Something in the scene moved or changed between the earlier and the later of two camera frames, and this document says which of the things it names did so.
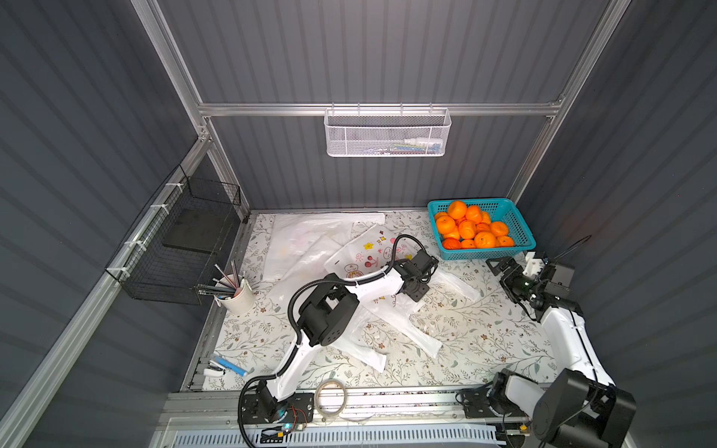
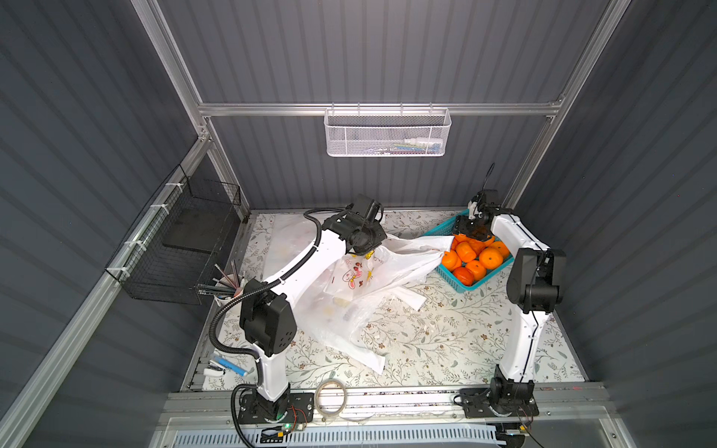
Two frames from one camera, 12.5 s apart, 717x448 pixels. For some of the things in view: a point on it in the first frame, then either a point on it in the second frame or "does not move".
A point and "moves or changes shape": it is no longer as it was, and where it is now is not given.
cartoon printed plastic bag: (385, 270) moves or changes shape
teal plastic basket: (503, 210) to (449, 276)
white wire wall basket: (387, 132) does not move
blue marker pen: (231, 366) does not move
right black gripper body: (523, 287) to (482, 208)
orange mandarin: (445, 225) to (451, 259)
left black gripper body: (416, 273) to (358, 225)
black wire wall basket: (179, 242) does not move
